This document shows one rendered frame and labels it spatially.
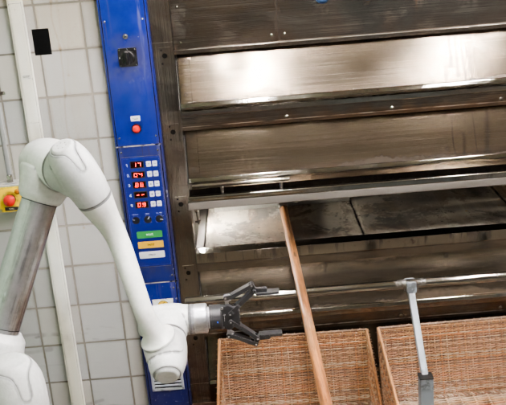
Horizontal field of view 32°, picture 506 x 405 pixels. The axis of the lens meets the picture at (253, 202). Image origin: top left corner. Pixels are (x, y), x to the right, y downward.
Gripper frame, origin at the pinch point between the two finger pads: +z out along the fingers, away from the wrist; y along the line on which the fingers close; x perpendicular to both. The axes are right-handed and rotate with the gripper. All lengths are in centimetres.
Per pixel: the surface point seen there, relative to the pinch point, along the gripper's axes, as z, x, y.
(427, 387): 44, 6, 26
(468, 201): 81, -86, 0
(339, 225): 28, -72, 0
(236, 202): -9.5, -40.4, -21.9
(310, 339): 7.8, 22.6, -1.6
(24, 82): -76, -55, -65
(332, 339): 21, -50, 36
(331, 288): 18.3, -17.4, 1.7
